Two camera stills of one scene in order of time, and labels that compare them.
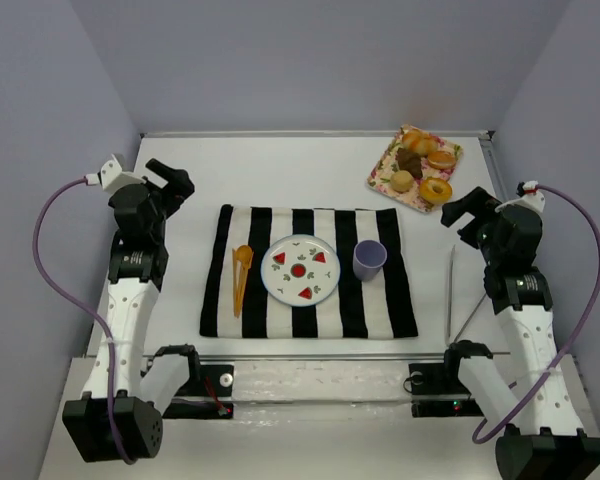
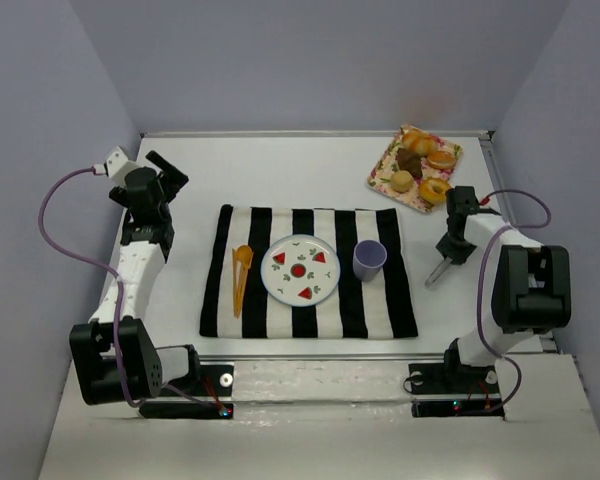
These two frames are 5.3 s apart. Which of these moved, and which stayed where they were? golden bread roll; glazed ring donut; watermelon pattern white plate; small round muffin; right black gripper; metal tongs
Moved: metal tongs; right black gripper
Stayed: watermelon pattern white plate; small round muffin; glazed ring donut; golden bread roll
